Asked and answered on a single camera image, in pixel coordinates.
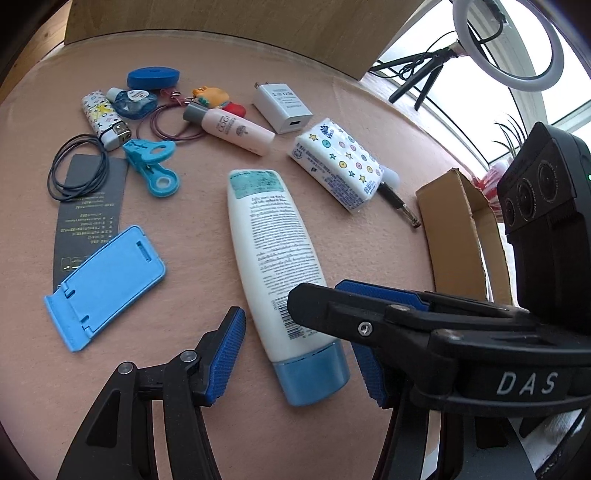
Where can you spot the dotted white tissue pack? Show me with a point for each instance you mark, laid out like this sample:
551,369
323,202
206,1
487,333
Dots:
337,161

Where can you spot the blue folding phone stand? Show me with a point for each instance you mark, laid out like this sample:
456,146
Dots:
106,281

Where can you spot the black printed card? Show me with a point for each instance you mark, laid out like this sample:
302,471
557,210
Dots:
87,221

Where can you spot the light blue plastic clip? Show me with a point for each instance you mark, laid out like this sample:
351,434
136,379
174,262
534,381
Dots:
147,159

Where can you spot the patterned white lighter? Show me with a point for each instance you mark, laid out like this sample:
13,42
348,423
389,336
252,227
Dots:
99,117

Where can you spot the clear black pen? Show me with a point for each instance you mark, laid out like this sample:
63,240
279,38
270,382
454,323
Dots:
399,205

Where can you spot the white blue-capped lotion tube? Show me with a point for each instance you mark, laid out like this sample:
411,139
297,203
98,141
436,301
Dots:
277,258

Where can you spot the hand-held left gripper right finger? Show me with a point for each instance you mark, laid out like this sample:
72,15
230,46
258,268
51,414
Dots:
369,374

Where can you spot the cardboard box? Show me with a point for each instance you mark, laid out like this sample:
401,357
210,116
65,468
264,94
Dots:
455,240

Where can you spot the small pink bottle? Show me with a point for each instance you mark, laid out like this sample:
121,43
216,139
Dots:
231,129

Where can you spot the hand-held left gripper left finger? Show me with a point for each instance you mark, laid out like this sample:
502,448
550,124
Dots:
226,355

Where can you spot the wooden board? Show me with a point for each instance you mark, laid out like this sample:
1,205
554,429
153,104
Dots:
231,23

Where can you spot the white wall charger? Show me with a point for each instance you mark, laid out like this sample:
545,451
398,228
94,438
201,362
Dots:
281,108

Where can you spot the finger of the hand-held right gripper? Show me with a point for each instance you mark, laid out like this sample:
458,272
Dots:
364,323
383,293

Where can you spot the blue round tape measure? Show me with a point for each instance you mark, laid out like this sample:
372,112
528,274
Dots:
152,77

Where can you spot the blue eye drop bottle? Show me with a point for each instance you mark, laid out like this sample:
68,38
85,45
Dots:
134,105

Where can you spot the red white plant pot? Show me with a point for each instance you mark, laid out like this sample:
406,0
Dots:
489,180

